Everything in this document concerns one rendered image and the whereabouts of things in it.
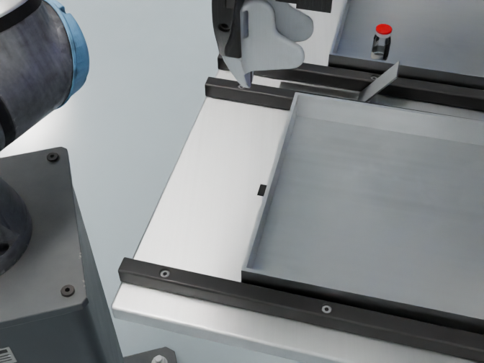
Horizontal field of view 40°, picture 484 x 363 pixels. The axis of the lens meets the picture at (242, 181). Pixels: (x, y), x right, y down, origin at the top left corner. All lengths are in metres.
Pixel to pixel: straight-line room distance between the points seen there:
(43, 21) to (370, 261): 0.42
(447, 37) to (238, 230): 0.43
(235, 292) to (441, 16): 0.55
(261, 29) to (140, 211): 1.43
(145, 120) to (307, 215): 1.47
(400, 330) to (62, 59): 0.45
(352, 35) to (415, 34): 0.09
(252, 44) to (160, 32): 2.02
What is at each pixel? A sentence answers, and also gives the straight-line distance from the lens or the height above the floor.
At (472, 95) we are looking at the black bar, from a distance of 0.86.
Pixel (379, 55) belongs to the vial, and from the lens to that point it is 0.90.
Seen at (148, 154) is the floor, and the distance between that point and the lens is 2.03.
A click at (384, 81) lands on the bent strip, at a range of 0.82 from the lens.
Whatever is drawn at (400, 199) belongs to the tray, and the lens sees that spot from 0.74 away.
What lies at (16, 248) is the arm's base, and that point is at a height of 0.81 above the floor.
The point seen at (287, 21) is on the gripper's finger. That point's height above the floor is 1.14.
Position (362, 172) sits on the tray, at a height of 0.88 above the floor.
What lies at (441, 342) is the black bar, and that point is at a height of 0.90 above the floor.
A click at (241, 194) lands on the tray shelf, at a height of 0.88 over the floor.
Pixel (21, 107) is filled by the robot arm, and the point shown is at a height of 0.96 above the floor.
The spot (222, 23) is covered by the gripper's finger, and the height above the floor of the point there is 1.17.
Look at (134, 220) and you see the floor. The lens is 1.86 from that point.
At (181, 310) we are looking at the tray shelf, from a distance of 0.65.
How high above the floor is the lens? 1.43
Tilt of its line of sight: 48 degrees down
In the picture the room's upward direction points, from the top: 1 degrees counter-clockwise
